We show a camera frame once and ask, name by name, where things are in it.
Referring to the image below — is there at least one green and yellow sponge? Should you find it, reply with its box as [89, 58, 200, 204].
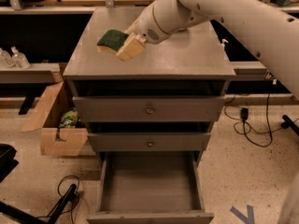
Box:
[97, 30, 129, 54]

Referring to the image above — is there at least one open cardboard box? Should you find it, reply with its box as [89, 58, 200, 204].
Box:
[22, 82, 94, 157]

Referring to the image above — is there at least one grey wooden drawer cabinet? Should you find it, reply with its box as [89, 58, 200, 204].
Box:
[64, 7, 235, 162]

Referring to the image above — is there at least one grey top drawer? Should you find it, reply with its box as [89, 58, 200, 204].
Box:
[73, 97, 224, 122]

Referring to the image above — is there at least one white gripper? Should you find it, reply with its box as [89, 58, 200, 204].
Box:
[117, 6, 170, 61]

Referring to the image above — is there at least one green snack bag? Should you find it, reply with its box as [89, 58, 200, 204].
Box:
[59, 107, 78, 129]

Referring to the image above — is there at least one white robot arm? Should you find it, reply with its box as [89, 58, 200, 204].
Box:
[117, 0, 299, 97]

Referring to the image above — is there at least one small white pump bottle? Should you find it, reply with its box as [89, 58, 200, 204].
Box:
[221, 38, 229, 50]

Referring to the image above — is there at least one grey open bottom drawer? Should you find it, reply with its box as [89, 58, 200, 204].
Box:
[87, 151, 214, 224]

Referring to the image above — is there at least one black stand base left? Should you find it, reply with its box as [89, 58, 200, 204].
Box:
[0, 144, 78, 224]

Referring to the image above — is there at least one black stand leg right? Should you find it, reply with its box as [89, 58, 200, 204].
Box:
[281, 115, 299, 135]

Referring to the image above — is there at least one clear sanitizer bottle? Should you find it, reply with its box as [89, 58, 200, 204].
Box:
[0, 48, 15, 68]
[11, 47, 30, 69]

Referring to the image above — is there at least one black cable loop left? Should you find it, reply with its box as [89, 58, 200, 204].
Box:
[36, 175, 82, 224]

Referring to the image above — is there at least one grey middle drawer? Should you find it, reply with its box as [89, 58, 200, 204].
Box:
[88, 133, 210, 151]

